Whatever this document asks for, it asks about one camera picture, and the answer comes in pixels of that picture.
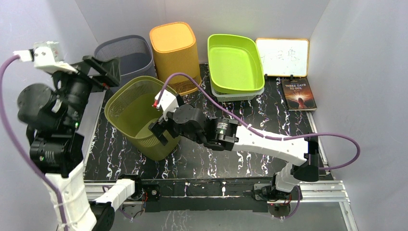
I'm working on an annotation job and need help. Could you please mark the olive green slatted basket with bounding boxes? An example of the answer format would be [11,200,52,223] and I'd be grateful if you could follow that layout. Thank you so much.
[104,76,180,161]

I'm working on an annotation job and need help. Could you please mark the orange slatted plastic basket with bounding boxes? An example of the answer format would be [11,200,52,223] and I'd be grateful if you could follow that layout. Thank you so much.
[149,22,202,84]

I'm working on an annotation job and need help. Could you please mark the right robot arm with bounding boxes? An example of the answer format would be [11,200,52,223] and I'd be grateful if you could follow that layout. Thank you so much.
[149,104,319,200]

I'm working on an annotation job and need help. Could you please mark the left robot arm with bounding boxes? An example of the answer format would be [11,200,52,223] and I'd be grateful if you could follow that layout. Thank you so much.
[17,54,144,231]

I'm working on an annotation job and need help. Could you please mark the grey slatted plastic basket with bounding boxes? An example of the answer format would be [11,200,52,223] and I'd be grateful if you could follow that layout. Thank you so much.
[94,35,156,92]

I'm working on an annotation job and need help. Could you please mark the white perforated plastic tray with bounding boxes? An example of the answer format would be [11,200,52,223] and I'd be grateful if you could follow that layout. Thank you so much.
[210,80,265,102]

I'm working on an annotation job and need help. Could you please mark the lime green plastic tub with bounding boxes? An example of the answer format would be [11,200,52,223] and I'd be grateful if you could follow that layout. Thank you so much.
[207,34,265,94]

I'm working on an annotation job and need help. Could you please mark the dark paperback book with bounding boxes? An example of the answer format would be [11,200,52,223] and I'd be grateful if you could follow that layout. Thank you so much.
[281,77,317,111]

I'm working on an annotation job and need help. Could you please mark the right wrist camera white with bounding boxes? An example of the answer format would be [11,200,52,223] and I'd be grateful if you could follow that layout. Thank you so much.
[153,90,179,121]

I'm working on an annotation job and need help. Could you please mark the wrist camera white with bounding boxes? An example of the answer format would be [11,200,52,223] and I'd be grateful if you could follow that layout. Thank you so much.
[153,90,179,121]
[13,41,78,75]

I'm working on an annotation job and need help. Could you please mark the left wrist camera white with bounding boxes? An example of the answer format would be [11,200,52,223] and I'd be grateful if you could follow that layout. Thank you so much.
[13,41,78,75]

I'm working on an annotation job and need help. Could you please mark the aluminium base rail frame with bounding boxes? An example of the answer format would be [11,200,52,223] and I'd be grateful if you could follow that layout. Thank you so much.
[56,180,358,231]

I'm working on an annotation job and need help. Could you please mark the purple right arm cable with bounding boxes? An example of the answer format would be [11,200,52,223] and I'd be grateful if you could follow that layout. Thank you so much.
[157,72,361,219]

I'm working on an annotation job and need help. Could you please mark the small whiteboard orange frame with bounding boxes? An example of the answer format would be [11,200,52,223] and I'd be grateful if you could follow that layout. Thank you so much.
[255,38,309,77]

